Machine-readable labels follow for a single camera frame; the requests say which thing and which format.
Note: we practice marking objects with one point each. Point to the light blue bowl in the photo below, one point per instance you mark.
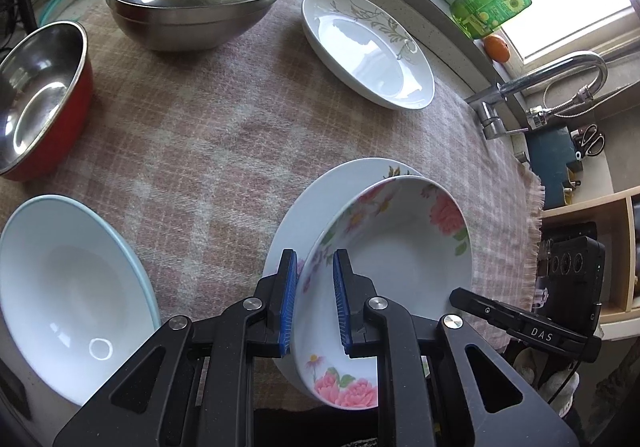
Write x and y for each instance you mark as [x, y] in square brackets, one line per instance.
[65, 292]

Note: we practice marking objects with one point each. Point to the green dish soap bottle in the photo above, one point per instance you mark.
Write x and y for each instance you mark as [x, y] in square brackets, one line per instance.
[490, 2]

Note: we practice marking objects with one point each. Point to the pink floral white bowl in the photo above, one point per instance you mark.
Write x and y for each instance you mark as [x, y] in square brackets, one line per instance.
[410, 252]

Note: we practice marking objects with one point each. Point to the red stainless steel bowl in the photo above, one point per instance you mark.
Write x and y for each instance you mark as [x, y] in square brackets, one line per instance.
[40, 92]

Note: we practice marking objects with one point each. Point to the person's right hand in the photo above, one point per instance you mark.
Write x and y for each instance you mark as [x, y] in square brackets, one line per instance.
[560, 392]

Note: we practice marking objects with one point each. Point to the white floral plate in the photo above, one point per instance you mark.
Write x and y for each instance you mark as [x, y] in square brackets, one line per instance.
[310, 212]

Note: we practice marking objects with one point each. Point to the dark blue container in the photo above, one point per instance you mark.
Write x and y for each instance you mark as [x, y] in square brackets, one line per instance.
[550, 162]

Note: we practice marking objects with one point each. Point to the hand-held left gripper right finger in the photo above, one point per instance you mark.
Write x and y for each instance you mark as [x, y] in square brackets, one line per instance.
[342, 299]

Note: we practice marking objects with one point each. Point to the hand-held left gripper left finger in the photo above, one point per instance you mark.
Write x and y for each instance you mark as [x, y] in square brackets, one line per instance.
[287, 299]

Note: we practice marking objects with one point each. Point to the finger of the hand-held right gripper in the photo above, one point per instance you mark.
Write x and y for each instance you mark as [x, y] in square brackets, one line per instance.
[540, 331]

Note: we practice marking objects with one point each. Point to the wooden shelf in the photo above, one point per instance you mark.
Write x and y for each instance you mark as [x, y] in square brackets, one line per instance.
[615, 227]

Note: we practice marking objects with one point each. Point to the chrome kitchen faucet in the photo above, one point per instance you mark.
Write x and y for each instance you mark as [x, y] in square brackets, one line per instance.
[530, 77]

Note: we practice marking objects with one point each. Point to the black scissors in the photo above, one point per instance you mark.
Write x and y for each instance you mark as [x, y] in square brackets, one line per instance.
[592, 139]

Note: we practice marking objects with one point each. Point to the pink plaid cloth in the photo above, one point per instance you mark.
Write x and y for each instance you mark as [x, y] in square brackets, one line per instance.
[210, 127]

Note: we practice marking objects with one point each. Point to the orange fruit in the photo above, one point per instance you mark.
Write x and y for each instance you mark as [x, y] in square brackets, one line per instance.
[497, 48]

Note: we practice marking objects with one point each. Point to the white plate gold leaf pattern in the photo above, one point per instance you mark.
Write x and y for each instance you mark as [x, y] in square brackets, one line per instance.
[360, 57]

